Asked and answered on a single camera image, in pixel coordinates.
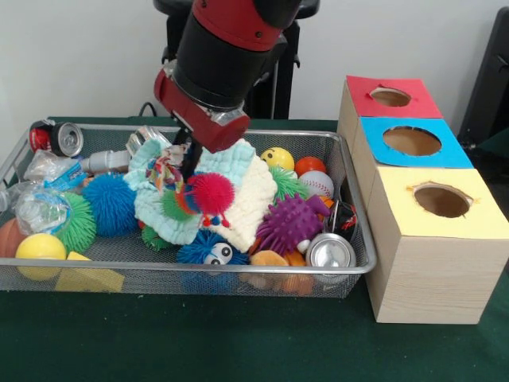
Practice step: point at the small white patterned cloth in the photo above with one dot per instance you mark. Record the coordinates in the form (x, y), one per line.
(165, 171)

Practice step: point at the black stand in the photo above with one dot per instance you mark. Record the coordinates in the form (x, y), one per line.
(489, 79)

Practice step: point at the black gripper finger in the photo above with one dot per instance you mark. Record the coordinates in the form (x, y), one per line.
(191, 163)
(182, 137)

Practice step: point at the cream fluffy cloth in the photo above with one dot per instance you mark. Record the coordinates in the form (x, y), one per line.
(250, 207)

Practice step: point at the mint green cloth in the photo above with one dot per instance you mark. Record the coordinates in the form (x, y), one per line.
(155, 207)

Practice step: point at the blue puffer ball with eyes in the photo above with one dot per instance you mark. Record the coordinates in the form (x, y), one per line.
(195, 250)

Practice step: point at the white baseball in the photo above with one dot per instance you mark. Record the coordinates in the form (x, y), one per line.
(317, 183)

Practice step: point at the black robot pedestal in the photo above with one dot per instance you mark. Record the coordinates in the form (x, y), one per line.
(284, 91)

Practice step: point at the metal mesh bin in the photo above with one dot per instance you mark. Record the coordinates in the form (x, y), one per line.
(238, 278)

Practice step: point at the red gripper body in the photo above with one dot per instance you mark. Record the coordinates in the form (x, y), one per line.
(199, 123)

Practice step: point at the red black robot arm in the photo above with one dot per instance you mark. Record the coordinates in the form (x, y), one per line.
(222, 51)

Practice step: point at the green spiky puffer toy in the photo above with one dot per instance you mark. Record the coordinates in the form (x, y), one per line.
(77, 227)

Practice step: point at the orange ball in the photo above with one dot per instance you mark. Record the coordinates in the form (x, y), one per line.
(310, 165)

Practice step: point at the multicolour spiky caterpillar toy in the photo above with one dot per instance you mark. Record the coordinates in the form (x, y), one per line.
(210, 193)

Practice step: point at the wooden box with three holes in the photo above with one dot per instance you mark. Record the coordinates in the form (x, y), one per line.
(429, 286)

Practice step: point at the yellow smiley ball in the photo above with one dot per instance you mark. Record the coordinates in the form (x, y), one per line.
(278, 157)

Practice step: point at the purple spiky monster toy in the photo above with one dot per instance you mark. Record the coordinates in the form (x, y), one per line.
(290, 227)

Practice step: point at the yellow tennis ball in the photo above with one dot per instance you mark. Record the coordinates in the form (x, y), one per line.
(40, 248)

